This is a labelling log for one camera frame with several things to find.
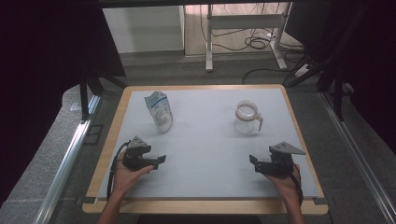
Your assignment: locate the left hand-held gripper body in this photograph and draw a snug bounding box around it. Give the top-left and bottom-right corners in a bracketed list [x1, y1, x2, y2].
[121, 135, 157, 172]

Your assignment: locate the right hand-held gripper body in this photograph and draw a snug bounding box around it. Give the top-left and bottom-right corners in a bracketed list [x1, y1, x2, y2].
[262, 141, 306, 177]

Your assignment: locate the clear pitcher with beige rim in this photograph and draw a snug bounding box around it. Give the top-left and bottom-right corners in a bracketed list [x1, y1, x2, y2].
[233, 100, 264, 135]

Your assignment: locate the person's right hand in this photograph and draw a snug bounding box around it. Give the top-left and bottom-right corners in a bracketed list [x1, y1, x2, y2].
[264, 164, 302, 203]

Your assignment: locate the person's left hand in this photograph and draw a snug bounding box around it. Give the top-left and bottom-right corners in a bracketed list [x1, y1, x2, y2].
[111, 151, 155, 196]

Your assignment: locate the white table mat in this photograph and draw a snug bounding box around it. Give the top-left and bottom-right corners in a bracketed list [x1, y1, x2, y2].
[97, 88, 321, 200]

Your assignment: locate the black floor hatch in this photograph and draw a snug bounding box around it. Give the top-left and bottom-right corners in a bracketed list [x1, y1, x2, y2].
[82, 123, 105, 147]

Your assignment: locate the wooden table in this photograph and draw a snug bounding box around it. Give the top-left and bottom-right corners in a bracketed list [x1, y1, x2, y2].
[81, 83, 330, 217]

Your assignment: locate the black stand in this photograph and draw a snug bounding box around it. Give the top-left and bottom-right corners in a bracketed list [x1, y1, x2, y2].
[282, 46, 347, 123]
[78, 66, 128, 122]

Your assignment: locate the white power strip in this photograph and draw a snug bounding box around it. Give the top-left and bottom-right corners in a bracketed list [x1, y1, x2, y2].
[293, 63, 311, 78]

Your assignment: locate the white cabinet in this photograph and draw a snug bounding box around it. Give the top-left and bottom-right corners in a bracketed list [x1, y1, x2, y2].
[102, 5, 185, 54]

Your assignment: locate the dark curtain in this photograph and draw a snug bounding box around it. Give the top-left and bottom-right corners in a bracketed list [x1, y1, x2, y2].
[0, 0, 127, 206]
[284, 0, 396, 154]

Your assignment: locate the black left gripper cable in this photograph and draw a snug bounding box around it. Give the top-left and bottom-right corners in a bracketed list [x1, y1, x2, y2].
[106, 140, 131, 201]

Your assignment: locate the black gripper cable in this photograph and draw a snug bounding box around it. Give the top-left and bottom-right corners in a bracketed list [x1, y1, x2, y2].
[289, 162, 304, 206]
[106, 140, 131, 201]

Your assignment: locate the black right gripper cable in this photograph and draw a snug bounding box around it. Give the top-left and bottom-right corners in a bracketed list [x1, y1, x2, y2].
[289, 162, 304, 206]

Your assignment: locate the metal floor rail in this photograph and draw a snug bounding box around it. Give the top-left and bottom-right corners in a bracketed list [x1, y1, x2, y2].
[32, 94, 103, 224]
[318, 91, 396, 224]

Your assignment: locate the black cable bundle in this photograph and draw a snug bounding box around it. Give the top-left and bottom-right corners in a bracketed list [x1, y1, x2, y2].
[199, 3, 304, 54]

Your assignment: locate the white desk frame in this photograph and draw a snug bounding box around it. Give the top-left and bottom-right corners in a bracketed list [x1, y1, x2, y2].
[205, 3, 290, 73]

